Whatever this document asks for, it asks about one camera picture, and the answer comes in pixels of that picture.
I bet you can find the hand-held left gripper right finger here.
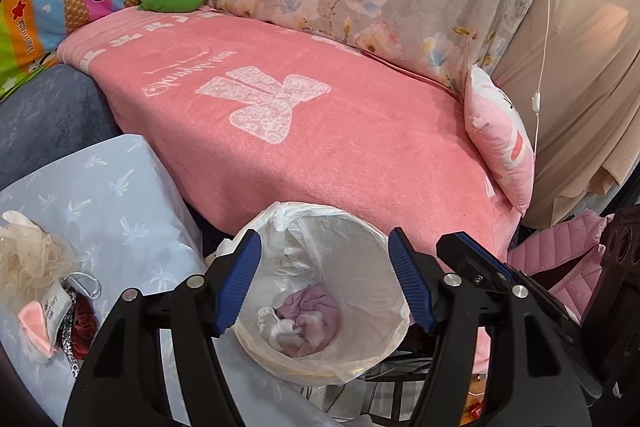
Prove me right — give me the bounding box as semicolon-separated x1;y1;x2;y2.
388;227;603;427

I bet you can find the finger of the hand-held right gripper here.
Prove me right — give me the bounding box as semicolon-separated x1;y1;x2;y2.
436;231;518;287

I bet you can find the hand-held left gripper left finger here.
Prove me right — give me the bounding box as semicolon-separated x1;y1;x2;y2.
62;229;262;427

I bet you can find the white bin with plastic bag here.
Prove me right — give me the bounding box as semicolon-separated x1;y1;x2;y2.
215;201;417;385

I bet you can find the white cloth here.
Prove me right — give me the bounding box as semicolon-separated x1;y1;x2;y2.
0;209;38;235

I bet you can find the crumpled white tissue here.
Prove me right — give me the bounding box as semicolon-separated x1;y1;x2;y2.
256;304;301;348

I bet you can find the pink quilted jacket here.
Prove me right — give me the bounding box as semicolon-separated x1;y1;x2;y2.
507;211;616;325

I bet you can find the crumpled pink cloth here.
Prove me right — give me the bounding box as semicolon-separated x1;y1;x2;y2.
277;284;342;358

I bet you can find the small pink pillow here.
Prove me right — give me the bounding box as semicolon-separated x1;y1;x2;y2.
464;66;537;218

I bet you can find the pink blanket with bow print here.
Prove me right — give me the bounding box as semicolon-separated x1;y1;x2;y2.
56;4;523;373

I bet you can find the clear plastic hook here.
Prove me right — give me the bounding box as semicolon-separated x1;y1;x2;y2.
60;273;102;300

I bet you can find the light blue palm-print cloth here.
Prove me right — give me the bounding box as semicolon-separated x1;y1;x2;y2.
0;134;351;427

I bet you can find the dark red cloth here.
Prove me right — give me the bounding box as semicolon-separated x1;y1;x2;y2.
70;297;98;358

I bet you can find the pink and white sock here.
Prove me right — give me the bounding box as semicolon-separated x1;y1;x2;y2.
17;287;73;363

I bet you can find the beige mesh bath pouf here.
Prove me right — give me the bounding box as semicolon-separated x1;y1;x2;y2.
0;224;78;305

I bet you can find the beige cloth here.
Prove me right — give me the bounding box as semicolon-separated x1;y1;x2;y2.
492;0;640;228

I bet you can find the dark wire rack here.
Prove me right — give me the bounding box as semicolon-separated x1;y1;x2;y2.
345;342;451;427

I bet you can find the white cable with switch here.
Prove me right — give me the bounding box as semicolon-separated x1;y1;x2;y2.
531;0;558;158

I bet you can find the leopard print strap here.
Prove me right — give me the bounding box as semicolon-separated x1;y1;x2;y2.
60;292;83;380

